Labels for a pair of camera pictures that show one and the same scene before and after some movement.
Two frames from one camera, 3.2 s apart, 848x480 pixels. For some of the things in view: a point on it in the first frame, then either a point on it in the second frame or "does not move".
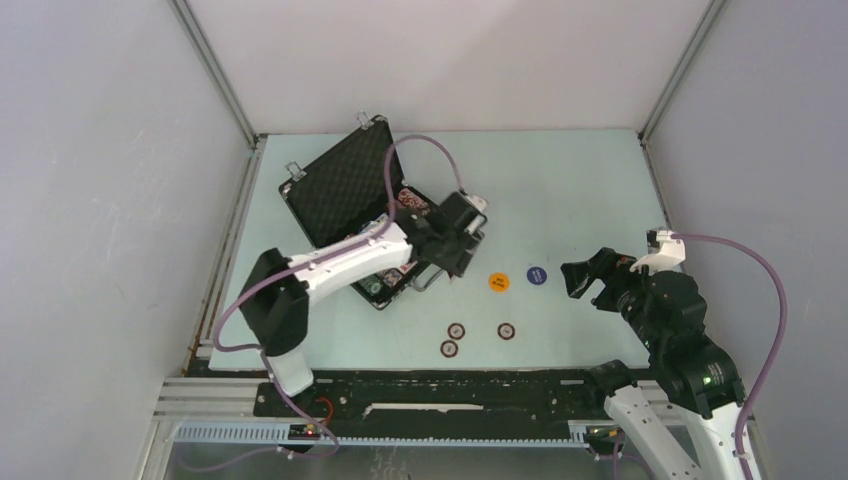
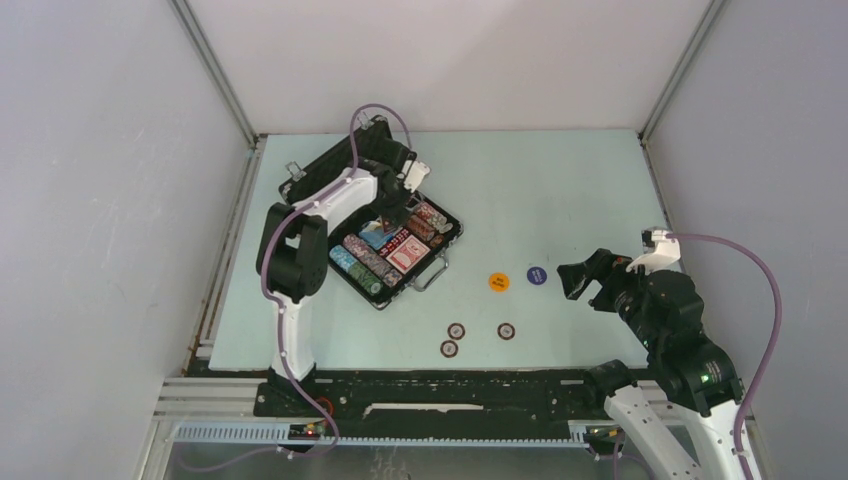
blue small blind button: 536,275 does not move
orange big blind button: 499,282 does not move
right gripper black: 615,268 does not move
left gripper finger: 456,265 -> 389,226
